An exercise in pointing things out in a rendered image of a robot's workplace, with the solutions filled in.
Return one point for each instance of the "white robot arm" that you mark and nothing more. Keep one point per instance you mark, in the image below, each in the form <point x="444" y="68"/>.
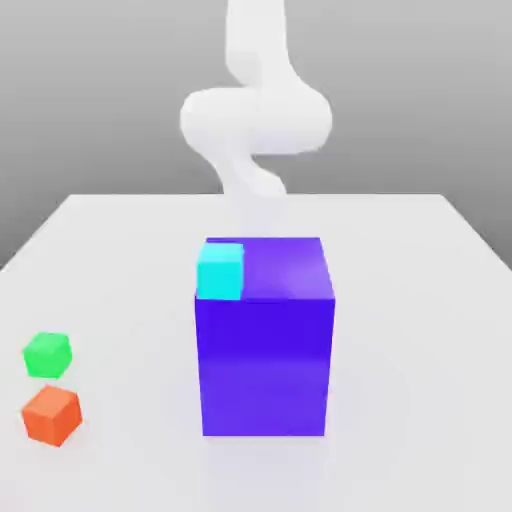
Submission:
<point x="256" y="120"/>

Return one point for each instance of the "small cyan cube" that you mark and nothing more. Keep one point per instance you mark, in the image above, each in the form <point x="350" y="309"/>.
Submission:
<point x="220" y="276"/>

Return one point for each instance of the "small green cube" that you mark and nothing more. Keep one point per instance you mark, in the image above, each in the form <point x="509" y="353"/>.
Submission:
<point x="47" y="356"/>

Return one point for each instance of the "small orange cube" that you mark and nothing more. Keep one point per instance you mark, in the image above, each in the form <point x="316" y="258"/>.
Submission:
<point x="51" y="416"/>

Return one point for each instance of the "large purple box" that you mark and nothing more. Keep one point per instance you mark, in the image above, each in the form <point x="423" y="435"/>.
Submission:
<point x="264" y="360"/>

